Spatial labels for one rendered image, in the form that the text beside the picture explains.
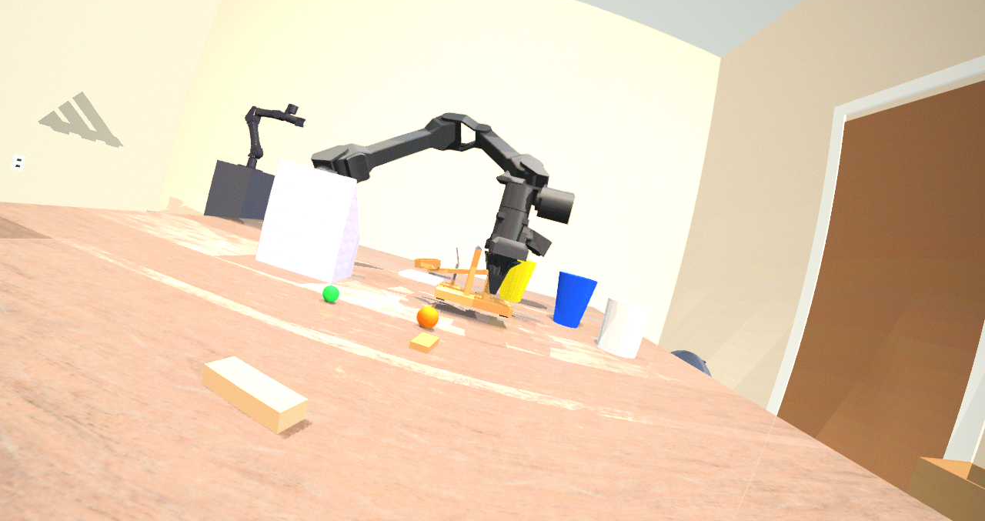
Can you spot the green ball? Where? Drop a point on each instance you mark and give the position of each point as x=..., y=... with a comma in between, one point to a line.
x=330, y=293

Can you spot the orange wooden catapult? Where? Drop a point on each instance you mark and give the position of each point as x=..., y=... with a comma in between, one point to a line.
x=453, y=293

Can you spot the white cup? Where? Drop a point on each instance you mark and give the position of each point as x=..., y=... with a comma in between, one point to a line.
x=624, y=324

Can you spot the cream rectangular block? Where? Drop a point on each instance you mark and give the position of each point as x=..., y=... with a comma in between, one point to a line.
x=257, y=395

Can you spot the yellow rectangular block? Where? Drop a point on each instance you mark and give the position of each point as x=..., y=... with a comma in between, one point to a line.
x=424, y=342

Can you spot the orange ball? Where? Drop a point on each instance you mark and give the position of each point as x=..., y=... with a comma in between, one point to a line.
x=427, y=317

